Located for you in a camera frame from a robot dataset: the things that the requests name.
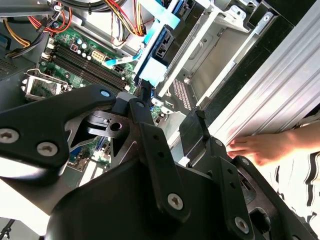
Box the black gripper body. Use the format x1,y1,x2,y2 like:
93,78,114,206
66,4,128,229
42,158,298,240

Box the multicoloured power wire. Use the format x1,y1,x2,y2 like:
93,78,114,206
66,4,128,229
104,0,148,37

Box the person's hand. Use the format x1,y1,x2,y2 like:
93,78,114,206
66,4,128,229
228,129,300,166

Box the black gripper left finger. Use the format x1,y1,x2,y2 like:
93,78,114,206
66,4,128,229
0,81,192,223

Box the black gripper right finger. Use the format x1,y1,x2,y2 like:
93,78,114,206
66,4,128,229
179,109,318,240

